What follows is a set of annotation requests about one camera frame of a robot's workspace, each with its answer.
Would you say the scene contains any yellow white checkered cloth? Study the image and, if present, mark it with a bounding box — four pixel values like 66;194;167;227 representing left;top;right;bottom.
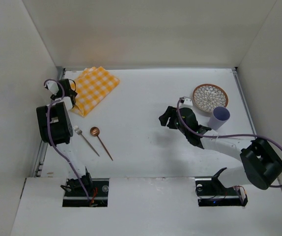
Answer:
71;67;120;117

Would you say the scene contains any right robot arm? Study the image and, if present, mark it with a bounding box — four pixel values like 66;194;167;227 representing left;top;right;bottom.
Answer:
159;106;282;190

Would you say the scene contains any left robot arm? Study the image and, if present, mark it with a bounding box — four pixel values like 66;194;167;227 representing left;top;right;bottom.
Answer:
36;79;93;191

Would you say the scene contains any silver copper fork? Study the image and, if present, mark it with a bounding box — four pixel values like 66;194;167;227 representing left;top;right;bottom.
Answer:
73;125;100;157

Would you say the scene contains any patterned ceramic plate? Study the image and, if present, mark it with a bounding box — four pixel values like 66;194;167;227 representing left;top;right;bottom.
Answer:
193;84;228;113

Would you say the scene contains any lavender paper cup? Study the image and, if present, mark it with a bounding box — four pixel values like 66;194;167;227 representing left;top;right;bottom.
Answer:
207;107;230;130

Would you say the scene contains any copper spoon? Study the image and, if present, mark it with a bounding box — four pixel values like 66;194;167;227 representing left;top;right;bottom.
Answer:
90;126;113;161

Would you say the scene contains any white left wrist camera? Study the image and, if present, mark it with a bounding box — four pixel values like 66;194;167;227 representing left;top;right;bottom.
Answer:
44;81;59;95

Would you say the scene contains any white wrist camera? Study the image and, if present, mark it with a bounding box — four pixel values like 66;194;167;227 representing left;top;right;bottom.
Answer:
181;97;193;108
44;81;59;95

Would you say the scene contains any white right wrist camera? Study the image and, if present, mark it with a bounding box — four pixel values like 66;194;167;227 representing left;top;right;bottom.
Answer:
181;97;193;108

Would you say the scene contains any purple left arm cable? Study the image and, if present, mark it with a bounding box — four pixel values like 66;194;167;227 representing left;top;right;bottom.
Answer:
43;79;91;202

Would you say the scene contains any left aluminium table rail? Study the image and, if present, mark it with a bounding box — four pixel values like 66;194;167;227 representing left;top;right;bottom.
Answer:
30;66;66;178

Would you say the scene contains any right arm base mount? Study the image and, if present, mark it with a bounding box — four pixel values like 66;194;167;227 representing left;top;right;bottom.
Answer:
195;168;248;207

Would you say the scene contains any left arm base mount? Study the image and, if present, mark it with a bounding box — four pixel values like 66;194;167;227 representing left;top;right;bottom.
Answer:
60;172;110;207

